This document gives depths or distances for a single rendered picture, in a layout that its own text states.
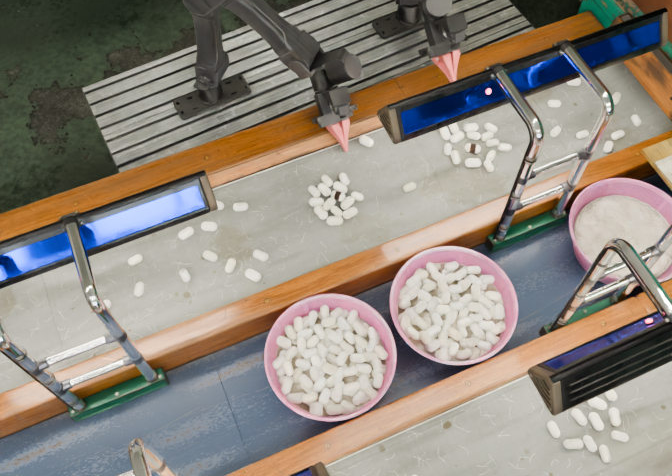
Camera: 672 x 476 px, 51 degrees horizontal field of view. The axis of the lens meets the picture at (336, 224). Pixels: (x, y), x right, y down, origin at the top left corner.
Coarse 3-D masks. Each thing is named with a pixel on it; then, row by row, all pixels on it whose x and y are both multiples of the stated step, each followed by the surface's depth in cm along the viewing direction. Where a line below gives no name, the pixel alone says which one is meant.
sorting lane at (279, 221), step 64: (448, 128) 174; (512, 128) 174; (576, 128) 174; (640, 128) 174; (256, 192) 166; (320, 192) 166; (384, 192) 165; (448, 192) 165; (128, 256) 158; (192, 256) 158; (320, 256) 157; (64, 320) 151; (128, 320) 150; (0, 384) 144
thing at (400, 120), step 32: (608, 32) 140; (640, 32) 142; (512, 64) 136; (544, 64) 138; (608, 64) 143; (416, 96) 132; (448, 96) 134; (480, 96) 136; (384, 128) 137; (416, 128) 134
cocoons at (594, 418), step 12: (612, 396) 139; (600, 408) 139; (612, 408) 139; (576, 420) 138; (600, 420) 137; (612, 420) 137; (552, 432) 136; (612, 432) 136; (564, 444) 135; (576, 444) 135; (588, 444) 135
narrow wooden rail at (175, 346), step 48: (528, 192) 162; (576, 192) 164; (432, 240) 156; (480, 240) 164; (288, 288) 151; (336, 288) 152; (192, 336) 146; (240, 336) 152; (96, 384) 142; (0, 432) 142
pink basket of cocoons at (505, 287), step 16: (416, 256) 154; (432, 256) 156; (448, 256) 156; (480, 256) 154; (400, 272) 152; (480, 272) 156; (496, 272) 153; (400, 288) 154; (512, 288) 150; (512, 304) 149; (512, 320) 148; (496, 352) 143
